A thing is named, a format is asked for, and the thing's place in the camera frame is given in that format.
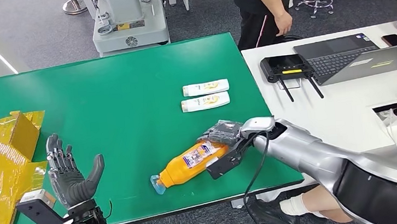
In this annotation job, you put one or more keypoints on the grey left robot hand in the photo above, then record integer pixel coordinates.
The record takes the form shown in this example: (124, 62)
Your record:
(69, 185)

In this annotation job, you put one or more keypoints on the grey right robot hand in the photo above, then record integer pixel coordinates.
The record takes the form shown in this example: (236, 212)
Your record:
(225, 130)

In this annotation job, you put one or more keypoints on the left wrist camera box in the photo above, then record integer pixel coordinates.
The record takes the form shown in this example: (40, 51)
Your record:
(39, 212)

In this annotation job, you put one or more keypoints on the black round floor base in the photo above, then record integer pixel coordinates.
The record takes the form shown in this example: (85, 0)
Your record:
(289, 38)

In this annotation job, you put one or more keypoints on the white shampoo bottle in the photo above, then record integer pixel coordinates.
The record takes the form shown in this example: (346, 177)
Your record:
(197, 104)
(198, 88)

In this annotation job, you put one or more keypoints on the chrome office chair base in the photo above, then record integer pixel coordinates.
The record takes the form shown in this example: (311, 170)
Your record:
(315, 0)

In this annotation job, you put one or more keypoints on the seated person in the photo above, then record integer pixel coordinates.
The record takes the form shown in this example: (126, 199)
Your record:
(324, 204)

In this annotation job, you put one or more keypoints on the grey laptop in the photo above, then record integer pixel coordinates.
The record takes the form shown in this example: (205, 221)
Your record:
(339, 59)

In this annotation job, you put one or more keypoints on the black smartphone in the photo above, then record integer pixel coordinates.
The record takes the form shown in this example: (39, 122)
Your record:
(393, 40)

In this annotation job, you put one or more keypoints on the black controller with antennas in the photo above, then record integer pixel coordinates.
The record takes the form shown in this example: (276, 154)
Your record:
(281, 66)

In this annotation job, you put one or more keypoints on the orange bottle with clear cap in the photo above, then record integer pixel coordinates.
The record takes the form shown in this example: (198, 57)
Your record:
(178, 167)

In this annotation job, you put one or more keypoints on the chrome stanchion post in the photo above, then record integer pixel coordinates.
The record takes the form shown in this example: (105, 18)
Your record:
(74, 5)

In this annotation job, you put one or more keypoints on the grey wheeled machine base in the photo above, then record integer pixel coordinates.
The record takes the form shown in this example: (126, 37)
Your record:
(132, 26)

